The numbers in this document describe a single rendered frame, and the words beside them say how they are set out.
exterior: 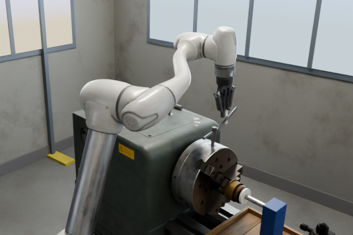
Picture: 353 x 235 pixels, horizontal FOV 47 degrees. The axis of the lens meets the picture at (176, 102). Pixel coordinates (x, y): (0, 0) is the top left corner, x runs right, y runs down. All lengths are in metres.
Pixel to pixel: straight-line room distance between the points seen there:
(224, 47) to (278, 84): 1.97
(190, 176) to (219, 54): 0.52
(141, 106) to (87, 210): 0.42
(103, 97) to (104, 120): 0.08
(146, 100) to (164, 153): 0.49
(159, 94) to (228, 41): 0.49
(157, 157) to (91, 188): 0.39
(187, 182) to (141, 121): 0.53
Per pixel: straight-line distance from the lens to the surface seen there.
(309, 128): 3.64
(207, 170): 1.70
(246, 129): 3.91
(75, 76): 4.42
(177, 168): 1.76
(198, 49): 1.76
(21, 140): 4.23
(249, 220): 1.95
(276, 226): 1.69
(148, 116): 1.28
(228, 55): 1.72
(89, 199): 1.45
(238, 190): 1.73
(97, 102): 1.38
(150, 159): 1.70
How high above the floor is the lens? 2.01
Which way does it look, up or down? 20 degrees down
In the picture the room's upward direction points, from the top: 2 degrees clockwise
